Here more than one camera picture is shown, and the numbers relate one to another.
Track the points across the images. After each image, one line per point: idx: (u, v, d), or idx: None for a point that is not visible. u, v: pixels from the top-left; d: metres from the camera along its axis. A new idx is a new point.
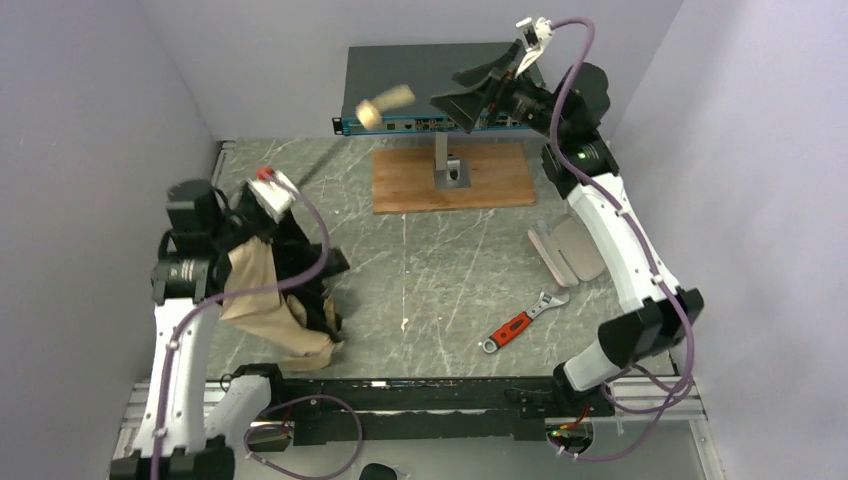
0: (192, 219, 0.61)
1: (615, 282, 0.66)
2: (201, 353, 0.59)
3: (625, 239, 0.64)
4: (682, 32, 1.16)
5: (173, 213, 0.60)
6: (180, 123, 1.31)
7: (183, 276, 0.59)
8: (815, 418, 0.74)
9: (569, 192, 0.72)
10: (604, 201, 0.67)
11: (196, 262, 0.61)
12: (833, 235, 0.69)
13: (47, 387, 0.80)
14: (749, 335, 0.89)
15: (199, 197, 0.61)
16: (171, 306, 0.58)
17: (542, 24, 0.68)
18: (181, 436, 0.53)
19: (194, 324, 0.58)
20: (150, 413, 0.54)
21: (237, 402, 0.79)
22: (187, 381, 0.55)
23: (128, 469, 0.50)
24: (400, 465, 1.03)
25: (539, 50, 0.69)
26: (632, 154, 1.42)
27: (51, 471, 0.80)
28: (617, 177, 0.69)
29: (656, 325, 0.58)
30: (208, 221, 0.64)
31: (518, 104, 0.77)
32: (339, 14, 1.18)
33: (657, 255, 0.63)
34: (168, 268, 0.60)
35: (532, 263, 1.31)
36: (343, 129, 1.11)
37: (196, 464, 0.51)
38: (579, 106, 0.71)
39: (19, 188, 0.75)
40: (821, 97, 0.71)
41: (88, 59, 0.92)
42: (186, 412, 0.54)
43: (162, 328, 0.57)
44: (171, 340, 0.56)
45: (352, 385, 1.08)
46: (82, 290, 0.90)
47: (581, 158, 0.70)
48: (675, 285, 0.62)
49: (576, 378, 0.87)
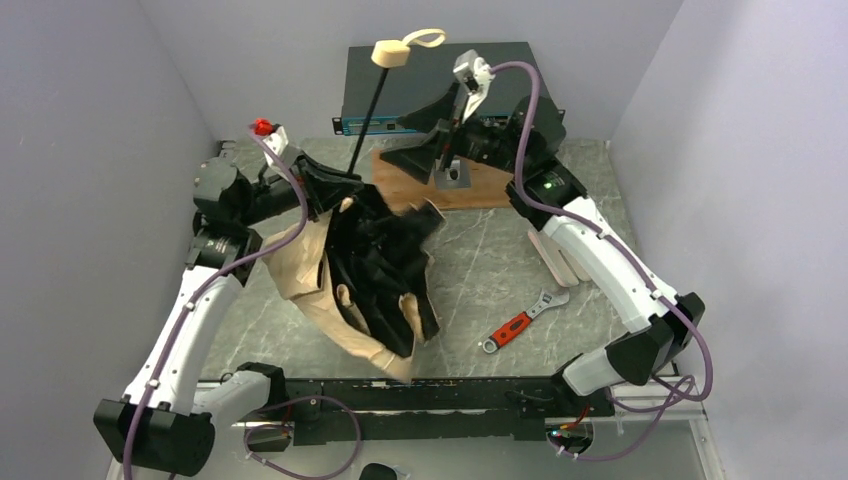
0: (219, 211, 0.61)
1: (614, 306, 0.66)
2: (211, 321, 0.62)
3: (615, 261, 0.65)
4: (682, 31, 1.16)
5: (201, 203, 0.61)
6: (179, 123, 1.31)
7: (217, 250, 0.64)
8: (814, 418, 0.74)
9: (544, 224, 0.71)
10: (584, 228, 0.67)
11: (231, 241, 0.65)
12: (834, 235, 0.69)
13: (45, 387, 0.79)
14: (750, 335, 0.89)
15: (225, 189, 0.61)
16: (198, 274, 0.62)
17: (481, 69, 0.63)
18: (170, 393, 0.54)
19: (213, 292, 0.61)
20: (149, 364, 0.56)
21: (234, 390, 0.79)
22: (190, 342, 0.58)
23: (113, 412, 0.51)
24: (400, 464, 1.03)
25: (482, 96, 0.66)
26: (632, 154, 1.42)
27: (49, 470, 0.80)
28: (587, 199, 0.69)
29: (667, 341, 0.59)
30: (236, 204, 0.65)
31: (471, 146, 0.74)
32: (338, 14, 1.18)
33: (648, 269, 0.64)
34: (204, 240, 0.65)
35: (532, 263, 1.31)
36: (344, 129, 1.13)
37: (174, 423, 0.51)
38: (538, 141, 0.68)
39: (19, 186, 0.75)
40: (820, 98, 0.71)
41: (89, 59, 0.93)
42: (181, 371, 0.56)
43: (186, 289, 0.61)
44: (189, 300, 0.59)
45: (352, 384, 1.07)
46: (81, 289, 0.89)
47: (548, 190, 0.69)
48: (673, 296, 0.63)
49: (577, 383, 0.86)
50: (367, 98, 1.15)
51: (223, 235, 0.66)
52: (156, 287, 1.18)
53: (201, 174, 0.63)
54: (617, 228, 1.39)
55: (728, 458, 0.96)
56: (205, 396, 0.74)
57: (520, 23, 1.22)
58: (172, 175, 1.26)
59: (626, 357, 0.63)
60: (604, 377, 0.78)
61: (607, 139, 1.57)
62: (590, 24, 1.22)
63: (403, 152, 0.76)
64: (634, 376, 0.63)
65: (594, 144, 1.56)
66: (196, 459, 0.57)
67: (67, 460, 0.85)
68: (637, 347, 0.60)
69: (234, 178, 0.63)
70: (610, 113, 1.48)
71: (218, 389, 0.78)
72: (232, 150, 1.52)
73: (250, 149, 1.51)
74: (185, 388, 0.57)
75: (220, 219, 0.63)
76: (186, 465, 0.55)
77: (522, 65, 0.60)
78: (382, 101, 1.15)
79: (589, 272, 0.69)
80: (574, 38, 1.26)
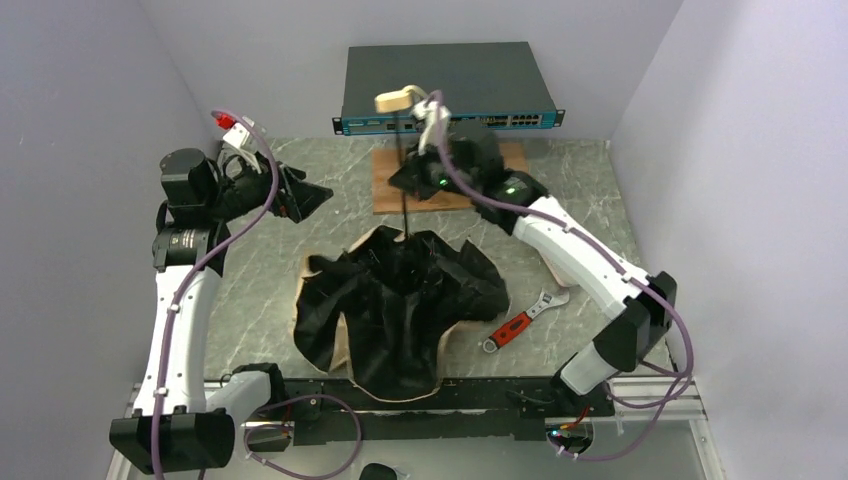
0: (188, 190, 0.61)
1: (590, 293, 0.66)
2: (200, 320, 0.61)
3: (585, 250, 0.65)
4: (681, 31, 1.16)
5: (168, 185, 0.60)
6: (179, 123, 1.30)
7: (184, 246, 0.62)
8: (815, 420, 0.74)
9: (514, 226, 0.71)
10: (548, 225, 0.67)
11: (197, 232, 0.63)
12: (832, 234, 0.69)
13: (46, 386, 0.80)
14: (749, 335, 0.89)
15: (191, 168, 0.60)
16: (172, 276, 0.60)
17: (420, 106, 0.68)
18: (183, 397, 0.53)
19: (194, 289, 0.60)
20: (150, 375, 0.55)
21: (236, 390, 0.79)
22: (187, 344, 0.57)
23: (129, 427, 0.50)
24: (400, 464, 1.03)
25: (430, 123, 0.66)
26: (631, 155, 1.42)
27: (49, 472, 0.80)
28: (550, 199, 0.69)
29: (645, 320, 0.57)
30: (204, 189, 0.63)
31: (433, 172, 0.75)
32: (338, 14, 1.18)
33: (617, 255, 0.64)
34: (168, 238, 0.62)
35: (532, 263, 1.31)
36: (344, 130, 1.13)
37: (198, 421, 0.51)
38: (471, 148, 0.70)
39: (21, 187, 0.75)
40: (820, 97, 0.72)
41: (88, 59, 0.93)
42: (187, 374, 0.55)
43: (165, 293, 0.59)
44: (172, 302, 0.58)
45: (352, 385, 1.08)
46: (82, 288, 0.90)
47: (511, 194, 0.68)
48: (643, 276, 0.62)
49: (576, 382, 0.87)
50: (367, 98, 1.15)
51: (187, 229, 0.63)
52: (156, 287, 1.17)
53: (168, 156, 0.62)
54: (617, 228, 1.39)
55: (728, 457, 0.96)
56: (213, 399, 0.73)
57: (520, 23, 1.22)
58: None
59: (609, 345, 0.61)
60: (602, 371, 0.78)
61: (607, 139, 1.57)
62: (590, 24, 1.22)
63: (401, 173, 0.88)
64: (621, 365, 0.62)
65: (594, 144, 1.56)
66: (227, 450, 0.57)
67: (66, 460, 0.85)
68: (616, 338, 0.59)
69: (201, 159, 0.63)
70: (610, 113, 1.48)
71: (221, 391, 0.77)
72: None
73: None
74: (194, 386, 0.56)
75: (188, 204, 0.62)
76: (218, 459, 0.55)
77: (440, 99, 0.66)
78: None
79: (562, 265, 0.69)
80: (575, 39, 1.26)
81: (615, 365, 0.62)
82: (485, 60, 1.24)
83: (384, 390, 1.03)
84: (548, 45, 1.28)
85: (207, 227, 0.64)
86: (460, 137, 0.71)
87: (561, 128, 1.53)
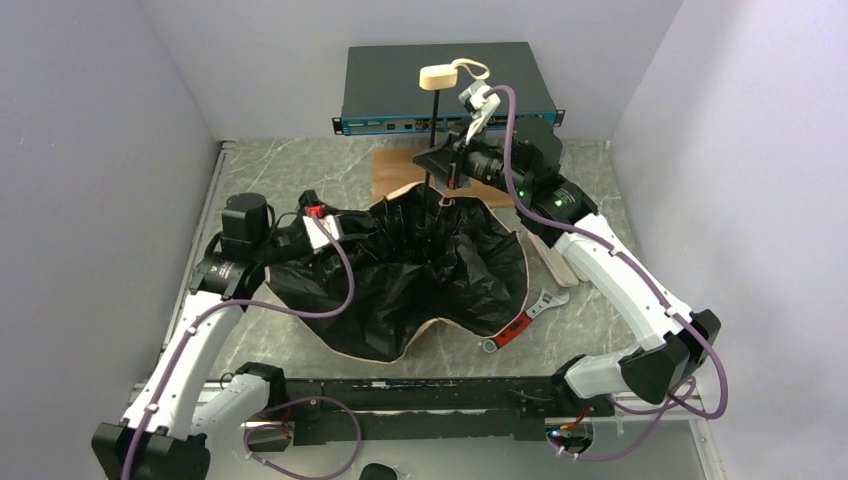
0: (241, 227, 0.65)
1: (629, 322, 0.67)
2: (212, 349, 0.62)
3: (627, 278, 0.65)
4: (682, 31, 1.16)
5: (227, 220, 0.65)
6: (180, 124, 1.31)
7: (219, 275, 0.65)
8: (817, 423, 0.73)
9: (556, 241, 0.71)
10: (594, 245, 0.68)
11: (235, 266, 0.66)
12: (834, 236, 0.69)
13: (46, 386, 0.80)
14: (747, 336, 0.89)
15: (252, 208, 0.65)
16: (201, 299, 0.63)
17: (477, 95, 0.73)
18: (169, 417, 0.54)
19: (214, 317, 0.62)
20: (149, 388, 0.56)
21: (231, 399, 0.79)
22: (189, 368, 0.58)
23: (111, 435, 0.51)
24: (400, 464, 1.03)
25: (485, 114, 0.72)
26: (631, 154, 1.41)
27: (47, 473, 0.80)
28: (598, 216, 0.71)
29: (684, 360, 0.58)
30: (256, 231, 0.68)
31: (476, 166, 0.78)
32: (338, 14, 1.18)
33: (662, 286, 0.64)
34: (208, 266, 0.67)
35: (532, 263, 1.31)
36: (344, 130, 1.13)
37: (171, 448, 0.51)
38: (534, 154, 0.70)
39: (21, 187, 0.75)
40: (821, 98, 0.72)
41: (88, 60, 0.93)
42: (181, 395, 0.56)
43: (188, 313, 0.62)
44: (190, 326, 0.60)
45: (351, 385, 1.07)
46: (82, 290, 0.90)
47: (559, 206, 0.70)
48: (688, 312, 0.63)
49: (580, 386, 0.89)
50: (367, 98, 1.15)
51: (227, 261, 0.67)
52: (156, 287, 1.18)
53: (235, 197, 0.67)
54: (617, 228, 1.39)
55: (729, 458, 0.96)
56: (214, 406, 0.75)
57: (520, 23, 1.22)
58: (173, 175, 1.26)
59: (642, 375, 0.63)
60: (610, 385, 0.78)
61: (607, 139, 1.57)
62: (590, 24, 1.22)
63: (433, 155, 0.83)
64: (650, 396, 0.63)
65: (594, 144, 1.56)
66: None
67: (67, 460, 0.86)
68: (653, 367, 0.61)
69: (261, 202, 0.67)
70: (610, 113, 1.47)
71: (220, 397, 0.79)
72: (232, 150, 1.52)
73: (250, 149, 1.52)
74: (185, 409, 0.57)
75: (236, 239, 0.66)
76: None
77: (502, 87, 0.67)
78: (382, 100, 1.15)
79: (601, 288, 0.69)
80: (574, 39, 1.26)
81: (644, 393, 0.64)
82: (486, 60, 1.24)
83: (343, 343, 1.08)
84: (548, 46, 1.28)
85: (244, 264, 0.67)
86: (523, 140, 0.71)
87: (561, 128, 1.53)
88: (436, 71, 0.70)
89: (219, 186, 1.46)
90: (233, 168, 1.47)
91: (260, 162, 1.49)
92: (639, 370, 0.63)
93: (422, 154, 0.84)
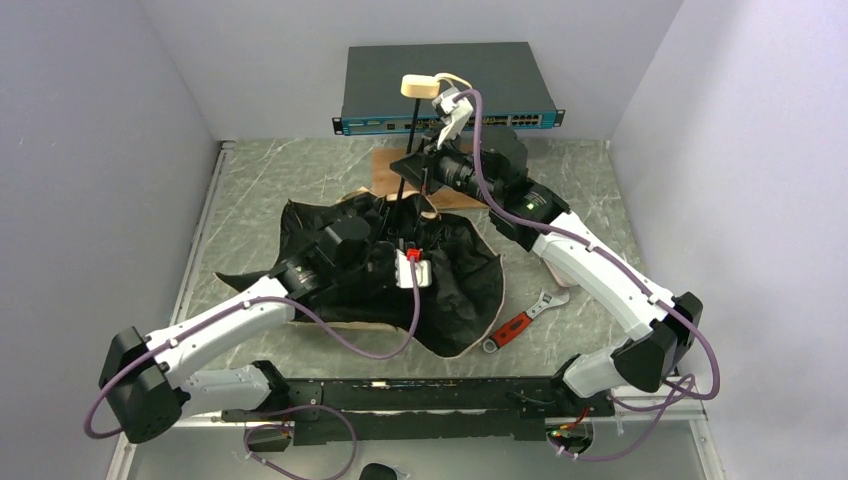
0: (334, 248, 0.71)
1: (615, 315, 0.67)
2: (250, 327, 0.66)
3: (608, 271, 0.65)
4: (682, 30, 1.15)
5: (328, 235, 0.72)
6: (179, 124, 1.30)
7: (297, 278, 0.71)
8: (816, 423, 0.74)
9: (534, 243, 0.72)
10: (572, 243, 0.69)
11: (311, 279, 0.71)
12: (833, 236, 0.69)
13: (47, 386, 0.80)
14: (746, 336, 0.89)
15: (348, 237, 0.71)
16: (270, 284, 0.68)
17: (446, 101, 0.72)
18: (176, 361, 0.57)
19: (269, 305, 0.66)
20: (182, 325, 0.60)
21: (229, 386, 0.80)
22: (222, 332, 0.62)
23: (129, 343, 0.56)
24: (400, 464, 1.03)
25: (455, 118, 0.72)
26: (631, 154, 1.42)
27: (48, 472, 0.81)
28: (571, 215, 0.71)
29: (671, 344, 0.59)
30: (344, 258, 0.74)
31: (447, 172, 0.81)
32: (337, 13, 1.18)
33: (641, 275, 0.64)
34: (294, 264, 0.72)
35: (532, 263, 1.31)
36: (344, 130, 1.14)
37: (158, 389, 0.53)
38: (501, 161, 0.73)
39: (22, 187, 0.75)
40: (819, 98, 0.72)
41: (88, 61, 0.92)
42: (199, 348, 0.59)
43: (254, 289, 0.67)
44: (248, 299, 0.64)
45: (352, 385, 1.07)
46: (83, 289, 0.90)
47: (531, 209, 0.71)
48: (670, 297, 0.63)
49: (579, 385, 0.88)
50: (367, 98, 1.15)
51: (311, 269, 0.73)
52: (156, 287, 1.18)
53: (345, 219, 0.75)
54: (617, 229, 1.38)
55: (729, 458, 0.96)
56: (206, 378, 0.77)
57: (520, 22, 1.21)
58: (173, 175, 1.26)
59: (636, 365, 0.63)
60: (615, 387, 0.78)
61: (607, 139, 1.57)
62: (591, 24, 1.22)
63: (408, 162, 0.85)
64: (646, 384, 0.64)
65: (594, 144, 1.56)
66: (139, 434, 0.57)
67: (66, 459, 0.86)
68: (643, 356, 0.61)
69: (362, 233, 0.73)
70: (610, 113, 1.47)
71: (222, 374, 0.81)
72: (232, 150, 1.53)
73: (250, 149, 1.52)
74: (192, 362, 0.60)
75: (325, 256, 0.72)
76: (130, 430, 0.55)
77: (472, 93, 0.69)
78: (382, 100, 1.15)
79: (585, 285, 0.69)
80: (576, 39, 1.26)
81: (639, 384, 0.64)
82: (486, 60, 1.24)
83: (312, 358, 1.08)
84: (550, 46, 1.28)
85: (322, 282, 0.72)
86: (489, 148, 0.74)
87: (562, 128, 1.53)
88: (420, 80, 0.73)
89: (219, 185, 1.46)
90: (233, 168, 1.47)
91: (260, 162, 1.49)
92: (632, 362, 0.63)
93: (400, 162, 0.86)
